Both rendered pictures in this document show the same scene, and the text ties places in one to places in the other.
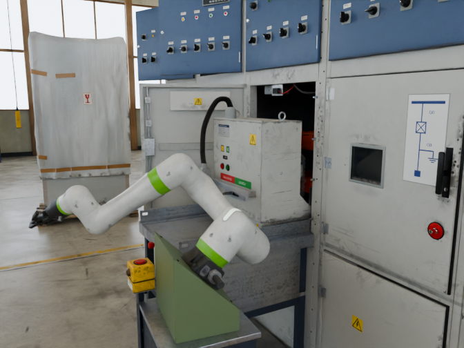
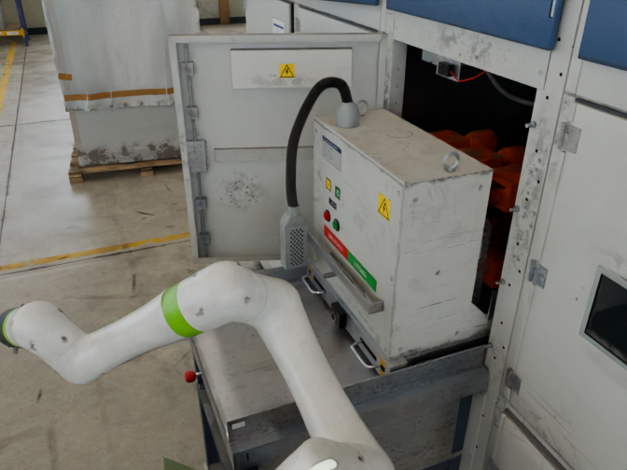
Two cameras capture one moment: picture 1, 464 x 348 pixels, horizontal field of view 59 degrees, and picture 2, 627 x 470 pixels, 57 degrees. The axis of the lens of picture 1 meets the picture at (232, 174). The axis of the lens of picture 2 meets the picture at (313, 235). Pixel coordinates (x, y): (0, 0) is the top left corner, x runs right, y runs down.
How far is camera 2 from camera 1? 0.83 m
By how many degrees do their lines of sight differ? 20
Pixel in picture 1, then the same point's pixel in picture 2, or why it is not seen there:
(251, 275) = not seen: hidden behind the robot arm
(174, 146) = (243, 155)
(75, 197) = (29, 336)
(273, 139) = (425, 214)
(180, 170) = (223, 308)
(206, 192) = (281, 336)
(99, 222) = (80, 372)
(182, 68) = not seen: outside the picture
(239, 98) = (369, 61)
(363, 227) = (594, 431)
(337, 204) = (545, 357)
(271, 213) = (411, 340)
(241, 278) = not seen: hidden behind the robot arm
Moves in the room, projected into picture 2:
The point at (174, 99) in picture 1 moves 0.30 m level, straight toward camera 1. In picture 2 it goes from (239, 68) to (229, 96)
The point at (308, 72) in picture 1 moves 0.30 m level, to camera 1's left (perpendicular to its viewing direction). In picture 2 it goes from (523, 61) to (375, 57)
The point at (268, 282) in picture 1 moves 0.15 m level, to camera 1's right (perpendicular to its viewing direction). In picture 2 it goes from (396, 449) to (454, 454)
